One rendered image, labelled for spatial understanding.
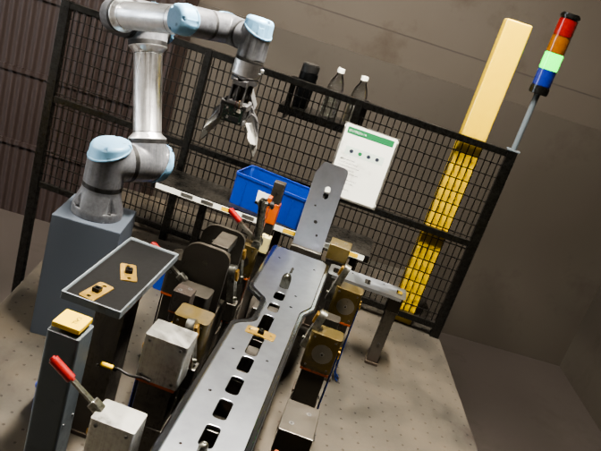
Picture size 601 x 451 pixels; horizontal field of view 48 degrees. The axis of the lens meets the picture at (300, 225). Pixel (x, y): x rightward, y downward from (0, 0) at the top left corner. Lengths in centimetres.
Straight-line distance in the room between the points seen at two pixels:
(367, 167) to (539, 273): 227
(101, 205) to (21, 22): 251
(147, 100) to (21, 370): 85
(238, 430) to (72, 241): 82
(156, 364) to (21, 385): 55
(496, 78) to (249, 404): 164
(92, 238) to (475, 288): 314
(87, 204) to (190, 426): 81
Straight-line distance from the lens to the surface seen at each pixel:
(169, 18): 175
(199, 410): 154
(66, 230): 205
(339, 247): 249
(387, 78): 416
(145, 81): 210
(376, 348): 253
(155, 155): 207
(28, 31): 440
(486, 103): 271
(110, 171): 200
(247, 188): 263
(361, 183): 273
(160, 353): 155
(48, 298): 216
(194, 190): 270
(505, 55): 270
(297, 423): 155
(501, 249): 459
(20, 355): 213
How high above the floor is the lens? 192
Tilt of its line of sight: 20 degrees down
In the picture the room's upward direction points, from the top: 18 degrees clockwise
